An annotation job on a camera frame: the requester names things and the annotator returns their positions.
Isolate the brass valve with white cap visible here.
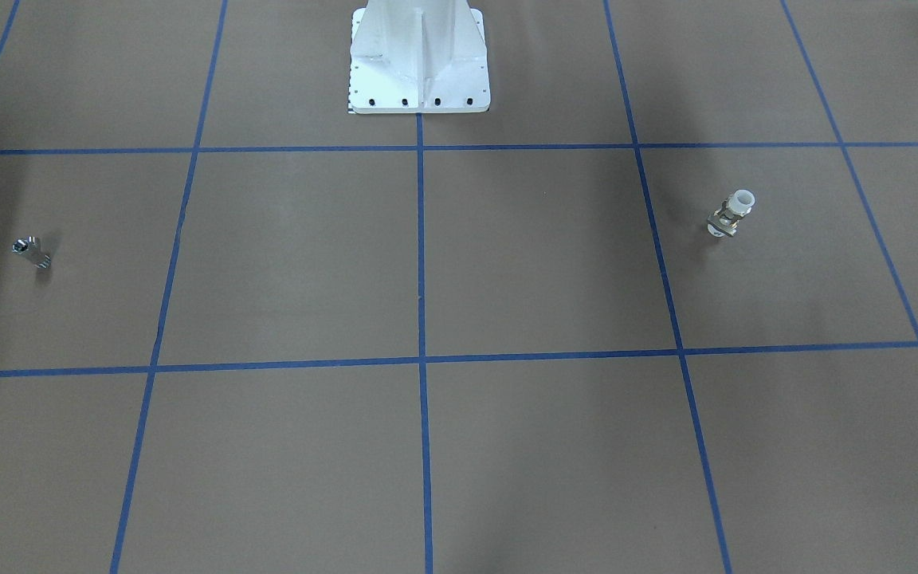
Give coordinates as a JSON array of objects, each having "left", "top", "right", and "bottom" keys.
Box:
[{"left": 706, "top": 189, "right": 755, "bottom": 238}]

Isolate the chrome tee pipe fitting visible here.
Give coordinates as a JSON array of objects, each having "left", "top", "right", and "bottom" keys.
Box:
[{"left": 12, "top": 236, "right": 52, "bottom": 269}]

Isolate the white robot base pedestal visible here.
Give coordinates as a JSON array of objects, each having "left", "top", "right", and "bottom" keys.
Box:
[{"left": 347, "top": 1, "right": 492, "bottom": 114}]

